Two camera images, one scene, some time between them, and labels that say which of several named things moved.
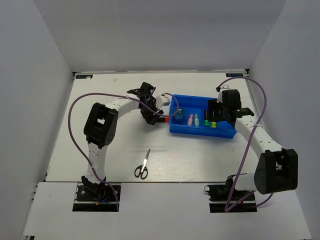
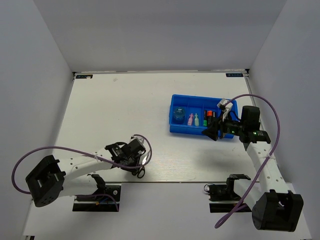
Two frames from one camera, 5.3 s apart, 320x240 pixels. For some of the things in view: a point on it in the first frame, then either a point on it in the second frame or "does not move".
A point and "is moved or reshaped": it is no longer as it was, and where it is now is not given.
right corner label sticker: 234,74 does not move
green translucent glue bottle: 196,120 does not move
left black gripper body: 150,109 to 133,163
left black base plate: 87,200 does not move
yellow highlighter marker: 213,123 does not move
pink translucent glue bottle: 190,119 does not move
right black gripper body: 225,108 to 233,127
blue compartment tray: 189,114 does not move
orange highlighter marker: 163,119 is moved or reshaped
